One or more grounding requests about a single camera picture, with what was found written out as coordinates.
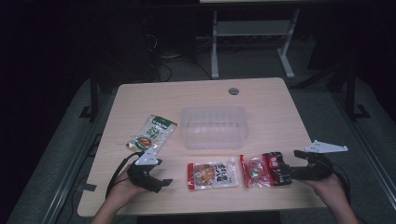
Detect person's right hand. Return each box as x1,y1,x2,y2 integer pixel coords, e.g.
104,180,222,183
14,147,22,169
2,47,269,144
299,173,349,204

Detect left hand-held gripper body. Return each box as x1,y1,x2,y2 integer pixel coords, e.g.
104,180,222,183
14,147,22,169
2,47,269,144
126,148,163,194

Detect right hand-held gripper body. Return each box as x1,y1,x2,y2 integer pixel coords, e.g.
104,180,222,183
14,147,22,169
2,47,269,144
291,139,349,182

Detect white metal stand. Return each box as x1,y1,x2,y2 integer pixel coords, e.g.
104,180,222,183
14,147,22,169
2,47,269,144
210,7,302,80

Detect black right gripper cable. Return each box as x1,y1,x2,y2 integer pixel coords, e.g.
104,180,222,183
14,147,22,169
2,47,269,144
330,162,353,204

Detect clear plastic container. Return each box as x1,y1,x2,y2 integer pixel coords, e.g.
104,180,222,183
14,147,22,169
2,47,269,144
179,105,249,150

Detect black floor cables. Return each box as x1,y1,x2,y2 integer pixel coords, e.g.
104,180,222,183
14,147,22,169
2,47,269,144
144,18,213,82

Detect red clear snack packet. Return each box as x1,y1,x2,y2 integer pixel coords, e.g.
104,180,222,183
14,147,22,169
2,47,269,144
238,154,275,189

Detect white food packet red edge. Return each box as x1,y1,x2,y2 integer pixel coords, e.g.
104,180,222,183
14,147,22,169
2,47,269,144
186,157,240,191

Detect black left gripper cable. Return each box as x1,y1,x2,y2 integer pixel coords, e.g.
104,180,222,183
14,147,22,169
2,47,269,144
105,151,145,200

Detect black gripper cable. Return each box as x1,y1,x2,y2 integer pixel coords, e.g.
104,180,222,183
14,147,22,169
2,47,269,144
330,162,353,204
105,151,145,200

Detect grey tape piece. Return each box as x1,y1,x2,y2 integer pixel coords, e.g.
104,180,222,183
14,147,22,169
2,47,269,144
80,182,98,192

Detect black metal stand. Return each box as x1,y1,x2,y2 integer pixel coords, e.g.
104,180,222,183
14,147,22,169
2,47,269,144
345,63,372,121
78,66,101,123

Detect green and white food packet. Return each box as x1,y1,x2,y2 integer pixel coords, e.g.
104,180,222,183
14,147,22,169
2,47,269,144
125,114,178,155

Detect person's left hand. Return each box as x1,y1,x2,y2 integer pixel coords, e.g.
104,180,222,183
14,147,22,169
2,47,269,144
106,163,150,204

